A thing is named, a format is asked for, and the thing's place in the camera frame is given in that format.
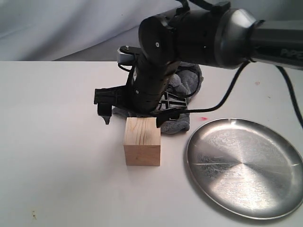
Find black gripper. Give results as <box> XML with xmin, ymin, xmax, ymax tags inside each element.
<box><xmin>94</xmin><ymin>68</ymin><xmax>187</xmax><ymax>128</ymax></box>

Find light wooden cube block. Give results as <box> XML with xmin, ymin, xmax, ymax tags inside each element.
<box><xmin>124</xmin><ymin>117</ymin><xmax>161</xmax><ymax>166</ymax></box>

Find round stainless steel plate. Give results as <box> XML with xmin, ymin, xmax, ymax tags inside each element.
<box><xmin>186</xmin><ymin>118</ymin><xmax>303</xmax><ymax>220</ymax></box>

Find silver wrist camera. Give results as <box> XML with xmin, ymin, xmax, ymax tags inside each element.
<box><xmin>117</xmin><ymin>45</ymin><xmax>141</xmax><ymax>66</ymax></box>

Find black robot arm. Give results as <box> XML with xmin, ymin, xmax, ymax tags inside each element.
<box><xmin>94</xmin><ymin>0</ymin><xmax>303</xmax><ymax>127</ymax></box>

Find grey fleece towel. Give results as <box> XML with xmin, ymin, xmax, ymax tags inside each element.
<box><xmin>111</xmin><ymin>61</ymin><xmax>205</xmax><ymax>135</ymax></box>

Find grey backdrop cloth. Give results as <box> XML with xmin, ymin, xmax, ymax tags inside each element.
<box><xmin>0</xmin><ymin>0</ymin><xmax>303</xmax><ymax>61</ymax></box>

